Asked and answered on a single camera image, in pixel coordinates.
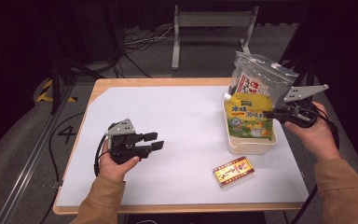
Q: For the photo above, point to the yellow black hazard tape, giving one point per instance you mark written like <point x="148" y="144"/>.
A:
<point x="45" y="91"/>

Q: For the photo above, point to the yellow spouted pouch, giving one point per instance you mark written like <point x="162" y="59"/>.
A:
<point x="248" y="121"/>

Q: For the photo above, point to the person's left hand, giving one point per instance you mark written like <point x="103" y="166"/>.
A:
<point x="115" y="171"/>

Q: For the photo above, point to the person's right hand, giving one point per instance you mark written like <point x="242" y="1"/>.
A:
<point x="318" y="140"/>

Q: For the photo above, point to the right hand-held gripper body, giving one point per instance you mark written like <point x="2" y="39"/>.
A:
<point x="304" y="91"/>

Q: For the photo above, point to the white plastic container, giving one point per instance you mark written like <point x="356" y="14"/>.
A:
<point x="251" y="146"/>

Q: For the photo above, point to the small red yellow box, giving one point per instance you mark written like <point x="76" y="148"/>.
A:
<point x="233" y="171"/>

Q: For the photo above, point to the black metal stand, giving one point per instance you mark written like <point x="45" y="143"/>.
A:
<point x="55" y="81"/>
<point x="309" y="74"/>

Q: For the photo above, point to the clear dried seaweed bag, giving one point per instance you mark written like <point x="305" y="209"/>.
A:
<point x="261" y="74"/>

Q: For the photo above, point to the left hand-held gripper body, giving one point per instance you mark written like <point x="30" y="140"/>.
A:
<point x="122" y="146"/>

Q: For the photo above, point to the white table mat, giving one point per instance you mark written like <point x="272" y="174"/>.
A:
<point x="180" y="109"/>

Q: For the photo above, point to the grey metal stand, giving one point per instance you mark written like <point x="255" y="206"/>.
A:
<point x="214" y="19"/>

